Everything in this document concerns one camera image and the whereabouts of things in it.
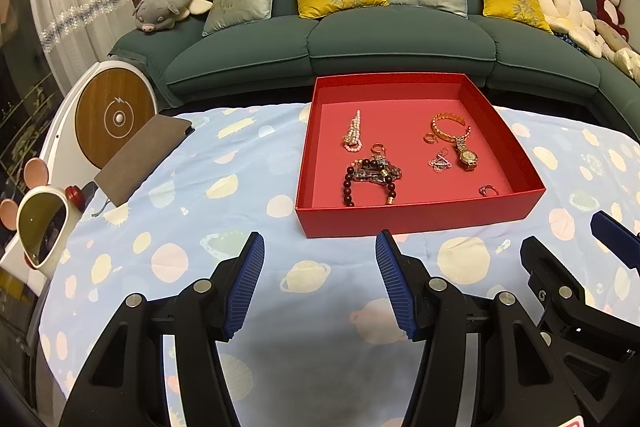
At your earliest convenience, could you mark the blue planet print blanket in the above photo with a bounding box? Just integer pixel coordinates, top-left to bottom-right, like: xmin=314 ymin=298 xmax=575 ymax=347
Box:
xmin=37 ymin=104 xmax=640 ymax=427

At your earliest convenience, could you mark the gold wristwatch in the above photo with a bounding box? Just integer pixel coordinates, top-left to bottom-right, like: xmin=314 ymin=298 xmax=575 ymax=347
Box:
xmin=452 ymin=127 xmax=480 ymax=173

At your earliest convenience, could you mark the pearl bracelet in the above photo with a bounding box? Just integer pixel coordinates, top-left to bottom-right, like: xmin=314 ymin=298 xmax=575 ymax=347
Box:
xmin=341 ymin=109 xmax=364 ymax=154

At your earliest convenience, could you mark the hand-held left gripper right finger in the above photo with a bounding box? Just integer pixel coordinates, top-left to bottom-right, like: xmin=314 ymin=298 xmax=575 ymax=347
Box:
xmin=375 ymin=229 xmax=585 ymax=427

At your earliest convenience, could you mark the thin silver chain necklace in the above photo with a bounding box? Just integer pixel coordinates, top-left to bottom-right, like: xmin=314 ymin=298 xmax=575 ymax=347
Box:
xmin=427 ymin=149 xmax=455 ymax=173

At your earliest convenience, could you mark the mouse-ear table mirror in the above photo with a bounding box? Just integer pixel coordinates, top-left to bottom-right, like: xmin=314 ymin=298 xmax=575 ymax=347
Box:
xmin=0 ymin=157 xmax=84 ymax=271

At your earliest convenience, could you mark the green sofa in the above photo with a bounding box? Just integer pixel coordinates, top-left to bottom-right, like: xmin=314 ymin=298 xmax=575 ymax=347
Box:
xmin=107 ymin=0 xmax=640 ymax=144

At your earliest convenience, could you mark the gold open bangle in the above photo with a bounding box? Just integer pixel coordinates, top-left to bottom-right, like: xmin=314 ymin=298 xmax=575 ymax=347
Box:
xmin=431 ymin=111 xmax=474 ymax=143

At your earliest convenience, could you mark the brown tablet case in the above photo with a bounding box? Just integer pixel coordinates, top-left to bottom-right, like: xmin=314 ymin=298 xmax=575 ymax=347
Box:
xmin=94 ymin=114 xmax=195 ymax=208

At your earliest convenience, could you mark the dark red bead bracelet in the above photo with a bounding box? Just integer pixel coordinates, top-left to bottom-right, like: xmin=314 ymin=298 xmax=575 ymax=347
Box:
xmin=341 ymin=158 xmax=401 ymax=208

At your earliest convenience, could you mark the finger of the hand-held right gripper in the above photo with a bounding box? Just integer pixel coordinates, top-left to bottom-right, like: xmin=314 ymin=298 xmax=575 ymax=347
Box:
xmin=590 ymin=210 xmax=640 ymax=270
xmin=519 ymin=236 xmax=640 ymax=427

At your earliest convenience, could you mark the round wooden charger stand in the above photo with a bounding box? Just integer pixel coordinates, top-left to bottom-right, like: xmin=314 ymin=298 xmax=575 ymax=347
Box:
xmin=37 ymin=59 xmax=160 ymax=188

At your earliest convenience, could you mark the red cardboard box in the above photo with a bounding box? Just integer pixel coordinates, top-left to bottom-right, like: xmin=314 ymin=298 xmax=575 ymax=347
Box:
xmin=294 ymin=73 xmax=547 ymax=241

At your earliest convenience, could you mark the beige plush cushion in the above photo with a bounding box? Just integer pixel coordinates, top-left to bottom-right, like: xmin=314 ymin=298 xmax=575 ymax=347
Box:
xmin=595 ymin=19 xmax=640 ymax=86

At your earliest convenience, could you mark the white flower plush cushion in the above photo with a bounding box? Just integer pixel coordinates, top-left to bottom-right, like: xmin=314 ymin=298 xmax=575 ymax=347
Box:
xmin=537 ymin=0 xmax=617 ymax=58

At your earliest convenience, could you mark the grey pig plush toy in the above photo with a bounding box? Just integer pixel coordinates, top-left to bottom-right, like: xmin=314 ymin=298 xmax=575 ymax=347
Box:
xmin=132 ymin=0 xmax=194 ymax=34

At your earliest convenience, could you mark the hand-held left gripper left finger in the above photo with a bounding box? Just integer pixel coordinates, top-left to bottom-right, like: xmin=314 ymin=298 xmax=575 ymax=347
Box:
xmin=59 ymin=232 xmax=266 ymax=427

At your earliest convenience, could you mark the blue patterned cushion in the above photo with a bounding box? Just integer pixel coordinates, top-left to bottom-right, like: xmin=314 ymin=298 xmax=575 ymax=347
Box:
xmin=555 ymin=32 xmax=594 ymax=56

